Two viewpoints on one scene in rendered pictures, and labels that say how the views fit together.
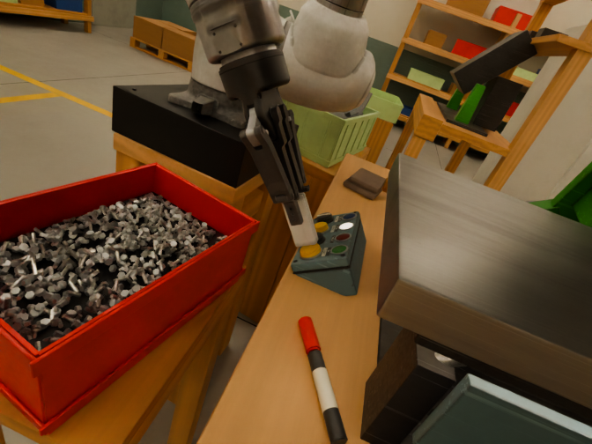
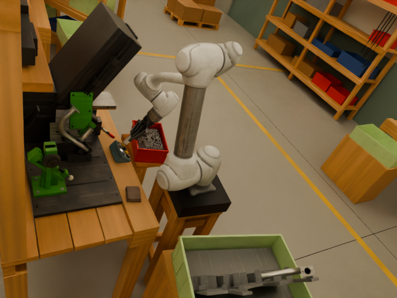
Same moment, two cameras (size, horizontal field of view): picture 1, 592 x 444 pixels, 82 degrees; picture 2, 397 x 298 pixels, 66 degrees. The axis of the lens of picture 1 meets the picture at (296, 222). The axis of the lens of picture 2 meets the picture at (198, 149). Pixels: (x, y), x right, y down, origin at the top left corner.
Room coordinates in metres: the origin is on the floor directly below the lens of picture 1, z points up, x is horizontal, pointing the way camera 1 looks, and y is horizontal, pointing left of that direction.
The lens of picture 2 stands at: (1.72, -0.80, 2.19)
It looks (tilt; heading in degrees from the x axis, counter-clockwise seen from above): 36 degrees down; 133
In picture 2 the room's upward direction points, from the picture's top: 23 degrees clockwise
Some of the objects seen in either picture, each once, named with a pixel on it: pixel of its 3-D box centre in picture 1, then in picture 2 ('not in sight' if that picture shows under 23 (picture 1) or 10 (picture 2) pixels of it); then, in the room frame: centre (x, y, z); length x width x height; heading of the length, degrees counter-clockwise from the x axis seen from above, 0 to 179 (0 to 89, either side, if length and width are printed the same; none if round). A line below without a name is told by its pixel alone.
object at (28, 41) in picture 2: not in sight; (22, 47); (0.49, -0.59, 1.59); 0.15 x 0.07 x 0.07; 174
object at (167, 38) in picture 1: (179, 45); not in sight; (5.79, 2.73, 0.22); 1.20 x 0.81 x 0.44; 77
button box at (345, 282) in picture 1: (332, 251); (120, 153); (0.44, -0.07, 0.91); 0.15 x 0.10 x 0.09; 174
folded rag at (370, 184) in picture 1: (366, 182); (133, 193); (0.77, -0.12, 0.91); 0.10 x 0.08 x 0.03; 162
